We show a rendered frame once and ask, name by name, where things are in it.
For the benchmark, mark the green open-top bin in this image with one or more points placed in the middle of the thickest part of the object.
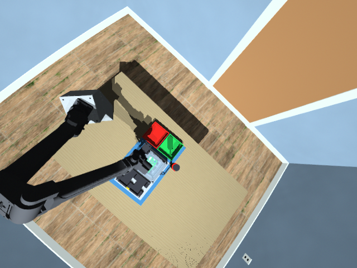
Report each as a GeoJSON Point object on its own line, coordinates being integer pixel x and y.
{"type": "Point", "coordinates": [170, 147]}

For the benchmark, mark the red bin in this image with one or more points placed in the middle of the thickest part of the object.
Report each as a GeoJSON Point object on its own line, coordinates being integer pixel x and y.
{"type": "Point", "coordinates": [155, 135]}

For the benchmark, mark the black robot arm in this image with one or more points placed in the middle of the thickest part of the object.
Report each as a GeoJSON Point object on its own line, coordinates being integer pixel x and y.
{"type": "Point", "coordinates": [21, 202]}

